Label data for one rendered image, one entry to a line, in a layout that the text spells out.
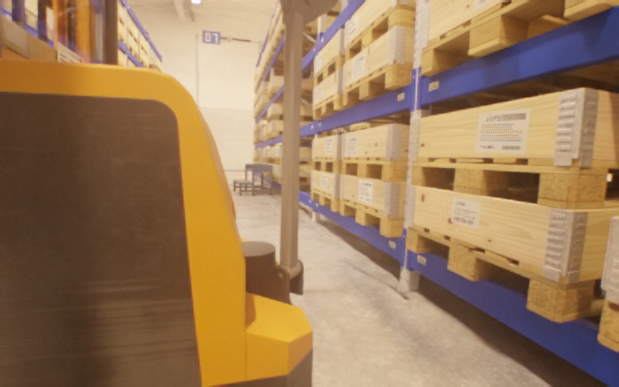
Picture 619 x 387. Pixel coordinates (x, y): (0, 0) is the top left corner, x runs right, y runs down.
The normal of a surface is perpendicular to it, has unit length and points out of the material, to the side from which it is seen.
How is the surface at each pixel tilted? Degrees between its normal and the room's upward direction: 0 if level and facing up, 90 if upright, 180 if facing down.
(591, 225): 90
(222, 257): 90
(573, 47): 90
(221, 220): 90
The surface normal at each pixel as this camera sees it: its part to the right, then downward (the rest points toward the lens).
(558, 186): -0.96, 0.00
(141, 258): 0.27, 0.11
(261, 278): -0.46, 0.09
